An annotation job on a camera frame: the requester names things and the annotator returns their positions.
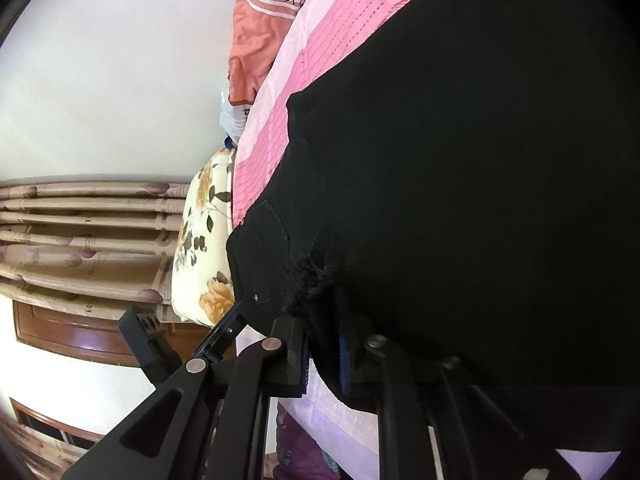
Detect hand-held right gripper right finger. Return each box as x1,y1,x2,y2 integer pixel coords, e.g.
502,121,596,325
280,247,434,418
334,287,586,480

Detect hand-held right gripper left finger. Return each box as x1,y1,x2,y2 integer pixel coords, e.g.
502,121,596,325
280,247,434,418
65,314,309,480

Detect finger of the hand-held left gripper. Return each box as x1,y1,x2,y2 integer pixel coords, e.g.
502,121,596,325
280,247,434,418
195,299,258,365
117,305,183,387

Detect black pants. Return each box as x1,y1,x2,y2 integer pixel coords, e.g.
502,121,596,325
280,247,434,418
226,0,640,461

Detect cream floral pillow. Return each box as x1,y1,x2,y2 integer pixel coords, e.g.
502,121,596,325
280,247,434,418
171,149,237,326

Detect purple floral cloth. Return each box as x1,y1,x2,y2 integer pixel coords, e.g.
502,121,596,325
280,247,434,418
274,402,346,480

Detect beige floral curtain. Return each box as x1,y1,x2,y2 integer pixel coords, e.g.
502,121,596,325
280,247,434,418
0,179,193,318

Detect pink checked bedsheet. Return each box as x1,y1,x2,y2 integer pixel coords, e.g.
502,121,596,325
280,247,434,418
231,0,621,480

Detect brown wooden frame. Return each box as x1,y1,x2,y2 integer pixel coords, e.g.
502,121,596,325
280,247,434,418
12,300,236,366
10,395,103,456

